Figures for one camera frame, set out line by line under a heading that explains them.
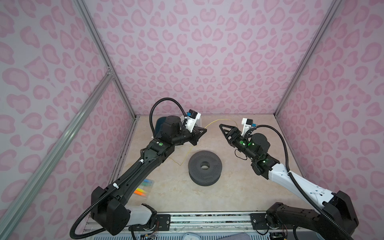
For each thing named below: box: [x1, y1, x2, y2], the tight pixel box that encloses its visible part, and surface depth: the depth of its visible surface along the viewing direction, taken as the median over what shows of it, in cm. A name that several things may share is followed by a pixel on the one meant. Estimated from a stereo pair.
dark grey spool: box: [188, 150, 223, 186], surface depth 88 cm
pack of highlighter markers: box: [134, 178, 154, 198], surface depth 86 cm
